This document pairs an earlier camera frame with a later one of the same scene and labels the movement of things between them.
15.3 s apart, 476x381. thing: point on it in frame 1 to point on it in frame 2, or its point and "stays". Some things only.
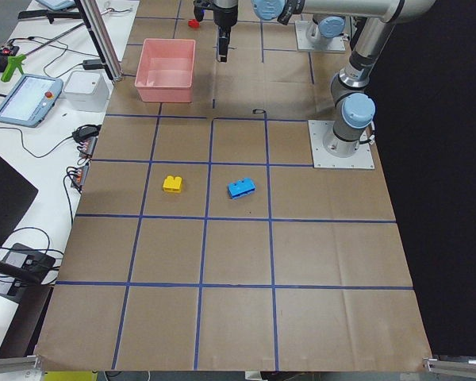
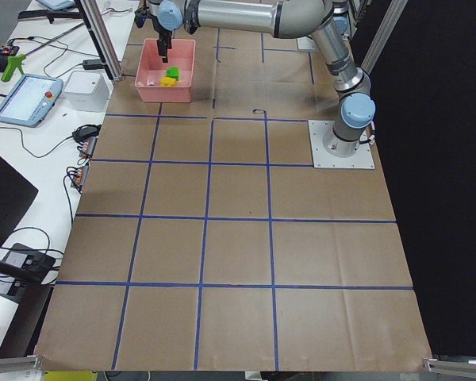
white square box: x=86 y=91 stays
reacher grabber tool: x=14 y=61 stays
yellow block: x=172 y=185 to x=166 y=81
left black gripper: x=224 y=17 to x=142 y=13
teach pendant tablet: x=29 y=100 stays
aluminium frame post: x=94 y=19 stays
